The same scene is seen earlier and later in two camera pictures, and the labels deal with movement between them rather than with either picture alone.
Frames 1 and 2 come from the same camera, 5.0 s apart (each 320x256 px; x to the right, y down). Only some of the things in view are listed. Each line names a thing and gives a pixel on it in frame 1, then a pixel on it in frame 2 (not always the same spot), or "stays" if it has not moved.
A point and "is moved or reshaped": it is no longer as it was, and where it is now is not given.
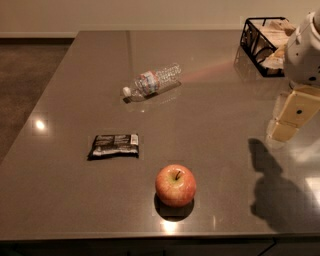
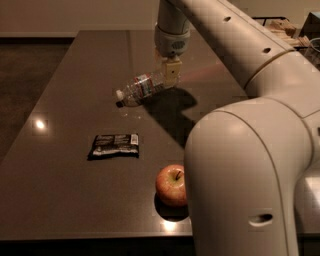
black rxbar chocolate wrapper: x=109 y=146 stays
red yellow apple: x=175 y=185 stays
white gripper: x=302 y=55 -> x=170 y=43
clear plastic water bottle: x=151 y=82 is moved or reshaped
